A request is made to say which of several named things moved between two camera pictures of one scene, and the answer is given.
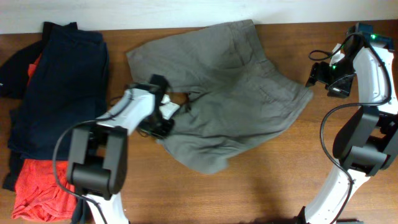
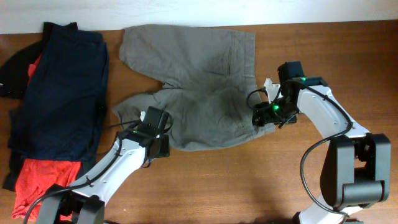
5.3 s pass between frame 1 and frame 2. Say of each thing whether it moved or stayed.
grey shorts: moved
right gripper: moved
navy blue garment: stayed
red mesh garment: stayed
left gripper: moved
